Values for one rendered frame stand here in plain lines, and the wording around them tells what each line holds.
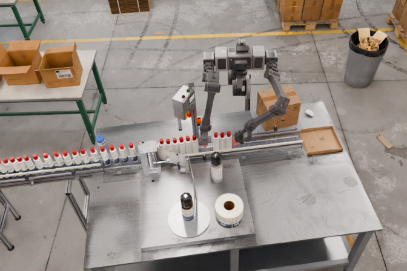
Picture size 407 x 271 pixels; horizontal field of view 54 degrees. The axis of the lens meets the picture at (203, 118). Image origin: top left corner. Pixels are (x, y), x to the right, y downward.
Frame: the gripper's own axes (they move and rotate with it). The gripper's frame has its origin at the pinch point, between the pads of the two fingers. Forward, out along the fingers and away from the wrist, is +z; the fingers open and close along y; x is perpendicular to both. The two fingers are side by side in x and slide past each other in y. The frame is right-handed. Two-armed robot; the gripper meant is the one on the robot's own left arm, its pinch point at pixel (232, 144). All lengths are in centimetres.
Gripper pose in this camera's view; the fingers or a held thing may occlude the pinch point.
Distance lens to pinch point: 329.0
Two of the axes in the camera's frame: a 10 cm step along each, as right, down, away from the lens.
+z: -5.6, 6.4, 5.2
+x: 8.1, 3.2, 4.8
